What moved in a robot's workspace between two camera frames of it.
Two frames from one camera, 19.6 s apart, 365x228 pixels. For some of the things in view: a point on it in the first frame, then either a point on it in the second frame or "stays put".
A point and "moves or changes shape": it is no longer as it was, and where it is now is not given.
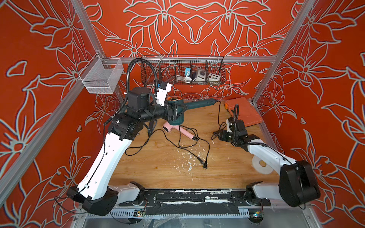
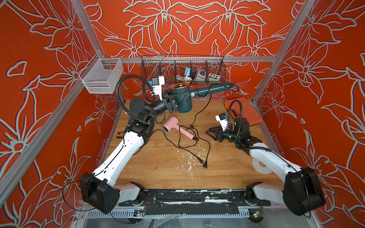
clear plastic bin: [101, 75] stays put
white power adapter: [201, 75] stays put
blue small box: [187, 70] stays put
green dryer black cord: [218, 122] moves or changes shape
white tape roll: [260, 166] stays put
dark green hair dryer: [182, 106] → [181, 93]
